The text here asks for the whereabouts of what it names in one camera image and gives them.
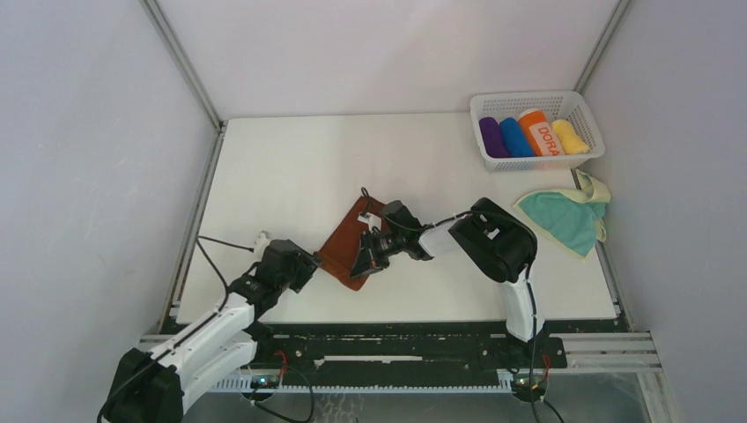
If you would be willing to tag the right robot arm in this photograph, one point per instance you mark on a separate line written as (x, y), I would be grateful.
(501, 247)

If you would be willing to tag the white plastic basket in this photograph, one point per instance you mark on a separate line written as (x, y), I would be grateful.
(557, 105)

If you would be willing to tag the blue rolled towel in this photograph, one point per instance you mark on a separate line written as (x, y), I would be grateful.
(516, 143)

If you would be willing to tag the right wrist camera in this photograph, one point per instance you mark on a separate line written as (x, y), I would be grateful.
(372, 220)

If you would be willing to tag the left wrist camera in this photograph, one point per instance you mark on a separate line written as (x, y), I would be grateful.
(261, 240)

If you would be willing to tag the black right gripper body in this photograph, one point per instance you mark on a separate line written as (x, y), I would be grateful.
(387, 245)

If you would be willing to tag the orange rolled towel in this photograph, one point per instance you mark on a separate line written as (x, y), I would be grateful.
(539, 133)

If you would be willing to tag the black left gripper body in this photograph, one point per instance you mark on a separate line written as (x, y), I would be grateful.
(300, 270)

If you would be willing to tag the yellow rolled towel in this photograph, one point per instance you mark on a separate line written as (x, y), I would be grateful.
(570, 141)

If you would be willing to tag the right controller board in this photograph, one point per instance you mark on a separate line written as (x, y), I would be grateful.
(526, 383)

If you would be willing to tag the controller board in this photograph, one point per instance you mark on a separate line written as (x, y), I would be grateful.
(264, 382)
(526, 383)

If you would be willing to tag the white slotted cable duct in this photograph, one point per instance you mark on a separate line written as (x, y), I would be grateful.
(500, 383)

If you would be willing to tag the left controller board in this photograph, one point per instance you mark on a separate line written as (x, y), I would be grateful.
(264, 382)

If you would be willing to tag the brown towel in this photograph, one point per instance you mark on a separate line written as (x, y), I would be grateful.
(340, 250)

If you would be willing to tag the purple rolled towel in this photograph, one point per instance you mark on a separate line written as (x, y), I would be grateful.
(493, 140)

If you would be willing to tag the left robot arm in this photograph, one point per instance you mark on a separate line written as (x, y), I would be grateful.
(162, 383)

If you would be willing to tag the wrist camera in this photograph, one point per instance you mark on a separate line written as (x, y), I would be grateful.
(372, 220)
(261, 240)

